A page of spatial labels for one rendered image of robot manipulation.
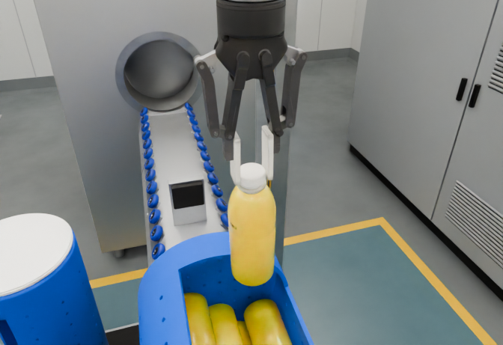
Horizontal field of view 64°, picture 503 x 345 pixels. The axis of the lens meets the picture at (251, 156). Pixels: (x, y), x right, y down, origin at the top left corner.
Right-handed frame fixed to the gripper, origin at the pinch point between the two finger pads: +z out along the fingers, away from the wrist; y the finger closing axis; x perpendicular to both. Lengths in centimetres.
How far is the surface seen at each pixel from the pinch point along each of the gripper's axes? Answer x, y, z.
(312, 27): -442, -204, 100
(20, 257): -36, 47, 42
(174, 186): -49, 9, 38
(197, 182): -50, 2, 38
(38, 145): -295, 111, 145
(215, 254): -5.4, 5.0, 21.9
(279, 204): -64, -28, 63
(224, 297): -10.2, 2.9, 39.4
